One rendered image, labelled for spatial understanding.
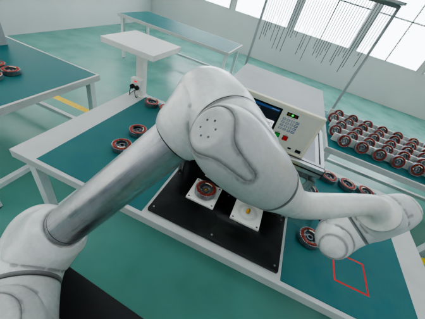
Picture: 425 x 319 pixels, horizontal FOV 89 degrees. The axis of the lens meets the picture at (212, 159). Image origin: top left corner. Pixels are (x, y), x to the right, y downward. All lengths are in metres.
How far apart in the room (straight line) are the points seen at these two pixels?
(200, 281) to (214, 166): 1.55
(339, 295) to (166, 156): 1.00
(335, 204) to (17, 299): 0.67
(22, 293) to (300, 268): 0.98
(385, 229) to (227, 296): 1.27
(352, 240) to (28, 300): 0.80
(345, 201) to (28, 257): 0.73
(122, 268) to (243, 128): 1.61
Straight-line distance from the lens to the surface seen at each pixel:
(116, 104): 1.82
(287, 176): 0.33
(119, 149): 1.34
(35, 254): 0.67
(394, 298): 1.43
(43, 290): 0.67
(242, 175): 0.28
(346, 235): 0.76
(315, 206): 0.51
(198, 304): 1.74
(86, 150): 1.40
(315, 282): 1.18
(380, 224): 0.75
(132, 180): 0.48
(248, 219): 1.13
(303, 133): 1.00
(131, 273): 1.77
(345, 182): 1.79
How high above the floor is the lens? 1.64
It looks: 39 degrees down
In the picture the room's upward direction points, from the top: 17 degrees clockwise
